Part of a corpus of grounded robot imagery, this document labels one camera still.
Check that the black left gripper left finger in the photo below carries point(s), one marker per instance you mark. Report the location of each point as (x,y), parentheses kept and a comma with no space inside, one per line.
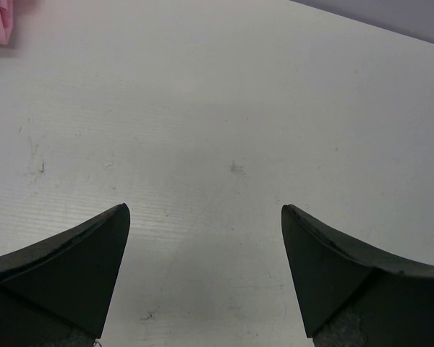
(57,292)

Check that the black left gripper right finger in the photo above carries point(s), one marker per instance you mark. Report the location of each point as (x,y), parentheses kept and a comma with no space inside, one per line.
(353,294)

